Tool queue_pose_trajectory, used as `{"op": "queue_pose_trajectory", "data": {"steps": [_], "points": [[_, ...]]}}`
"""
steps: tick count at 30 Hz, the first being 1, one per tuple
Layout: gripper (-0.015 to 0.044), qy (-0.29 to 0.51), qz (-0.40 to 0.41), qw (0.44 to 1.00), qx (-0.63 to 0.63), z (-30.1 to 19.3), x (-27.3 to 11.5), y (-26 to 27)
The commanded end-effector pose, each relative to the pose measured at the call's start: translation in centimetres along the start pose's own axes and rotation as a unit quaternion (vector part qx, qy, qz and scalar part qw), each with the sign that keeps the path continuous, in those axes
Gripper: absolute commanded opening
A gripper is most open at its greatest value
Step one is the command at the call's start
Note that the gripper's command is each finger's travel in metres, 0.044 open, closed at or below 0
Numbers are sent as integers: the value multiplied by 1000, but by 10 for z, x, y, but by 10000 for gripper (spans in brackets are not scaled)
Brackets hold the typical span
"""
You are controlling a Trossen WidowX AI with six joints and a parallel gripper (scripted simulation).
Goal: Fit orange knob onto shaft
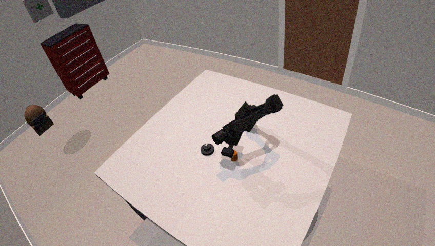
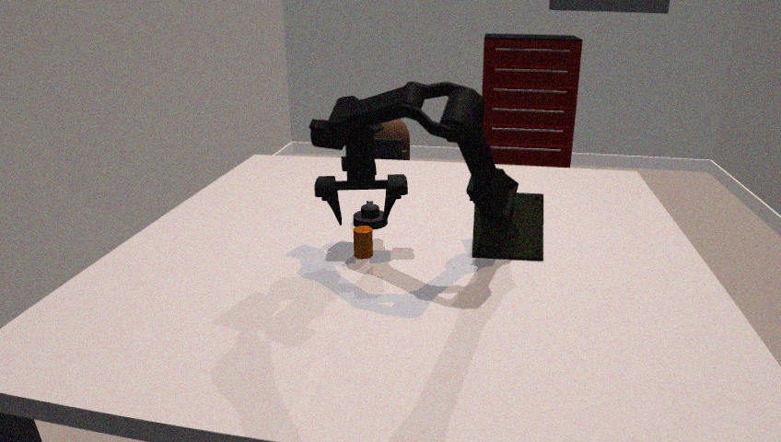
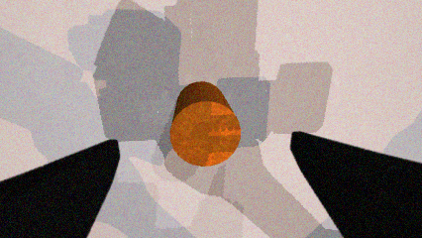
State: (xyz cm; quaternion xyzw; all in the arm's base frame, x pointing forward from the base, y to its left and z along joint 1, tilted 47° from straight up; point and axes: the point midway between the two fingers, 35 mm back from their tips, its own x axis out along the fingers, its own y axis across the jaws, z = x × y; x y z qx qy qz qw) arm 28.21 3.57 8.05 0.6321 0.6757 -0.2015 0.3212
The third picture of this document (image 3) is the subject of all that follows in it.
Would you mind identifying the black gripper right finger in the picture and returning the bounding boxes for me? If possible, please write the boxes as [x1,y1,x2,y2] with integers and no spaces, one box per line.
[289,131,422,238]

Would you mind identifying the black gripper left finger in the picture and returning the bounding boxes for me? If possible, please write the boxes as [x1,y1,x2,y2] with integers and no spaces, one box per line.
[0,139,120,238]

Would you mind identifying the orange knob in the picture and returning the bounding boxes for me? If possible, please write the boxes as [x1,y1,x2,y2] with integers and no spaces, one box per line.
[170,81,241,167]

